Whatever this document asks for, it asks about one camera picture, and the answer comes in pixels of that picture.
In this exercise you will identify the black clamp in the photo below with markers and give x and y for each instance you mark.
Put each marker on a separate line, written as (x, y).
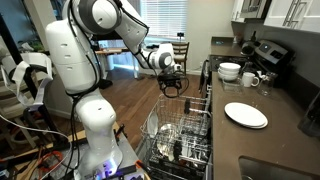
(120, 130)

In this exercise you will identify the wooden chair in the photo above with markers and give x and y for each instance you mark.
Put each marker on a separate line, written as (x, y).
(181, 58)

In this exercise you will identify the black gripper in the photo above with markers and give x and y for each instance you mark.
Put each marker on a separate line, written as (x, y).
(170, 80)

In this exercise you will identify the white window blinds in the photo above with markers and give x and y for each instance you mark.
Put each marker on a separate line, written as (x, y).
(163, 16)

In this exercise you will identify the stainless steel microwave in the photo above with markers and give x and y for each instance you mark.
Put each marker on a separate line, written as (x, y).
(253, 8)

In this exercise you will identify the white ceramic bowl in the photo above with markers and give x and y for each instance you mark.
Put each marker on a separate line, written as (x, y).
(230, 66)
(228, 73)
(228, 78)

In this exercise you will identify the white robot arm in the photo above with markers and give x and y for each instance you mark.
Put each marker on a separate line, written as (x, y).
(93, 116)

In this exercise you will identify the black stainless stove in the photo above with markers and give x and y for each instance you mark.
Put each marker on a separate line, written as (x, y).
(273, 53)

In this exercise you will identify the black metal frame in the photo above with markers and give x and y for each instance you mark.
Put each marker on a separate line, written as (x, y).
(8, 40)

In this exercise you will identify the robot mounting table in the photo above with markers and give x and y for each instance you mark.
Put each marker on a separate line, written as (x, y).
(128, 153)

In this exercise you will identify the dark hanging towel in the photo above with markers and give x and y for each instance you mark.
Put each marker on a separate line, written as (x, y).
(204, 76)

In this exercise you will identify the white two-door upper cabinet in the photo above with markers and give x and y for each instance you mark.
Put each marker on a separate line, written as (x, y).
(276, 13)

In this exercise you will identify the narrow white upper cabinet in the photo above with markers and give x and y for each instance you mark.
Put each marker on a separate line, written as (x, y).
(235, 10)

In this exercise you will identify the tall glass jar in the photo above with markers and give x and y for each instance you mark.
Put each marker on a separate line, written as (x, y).
(266, 86)

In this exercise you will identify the wooden desk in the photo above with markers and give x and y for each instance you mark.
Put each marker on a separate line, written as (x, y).
(110, 51)

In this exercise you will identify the small black camera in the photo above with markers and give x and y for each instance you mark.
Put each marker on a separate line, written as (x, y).
(180, 34)

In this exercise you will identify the dark bottle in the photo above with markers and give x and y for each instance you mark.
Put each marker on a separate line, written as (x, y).
(254, 36)

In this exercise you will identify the black round kettle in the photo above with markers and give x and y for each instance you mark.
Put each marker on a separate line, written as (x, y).
(247, 49)

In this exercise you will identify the green plant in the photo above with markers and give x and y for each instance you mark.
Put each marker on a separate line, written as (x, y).
(33, 46)

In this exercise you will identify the open dishwasher door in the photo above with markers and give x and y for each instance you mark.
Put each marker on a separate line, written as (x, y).
(180, 173)

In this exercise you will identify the small glass jar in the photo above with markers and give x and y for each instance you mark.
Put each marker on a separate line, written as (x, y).
(249, 67)

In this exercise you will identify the white mug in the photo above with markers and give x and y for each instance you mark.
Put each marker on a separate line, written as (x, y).
(248, 80)

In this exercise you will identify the clear glass container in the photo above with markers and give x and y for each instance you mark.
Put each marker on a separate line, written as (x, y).
(231, 87)

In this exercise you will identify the stainless steel bowl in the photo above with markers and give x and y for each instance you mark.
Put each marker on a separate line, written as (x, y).
(168, 130)

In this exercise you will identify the steel kitchen sink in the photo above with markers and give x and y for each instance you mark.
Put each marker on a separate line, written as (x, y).
(273, 171)

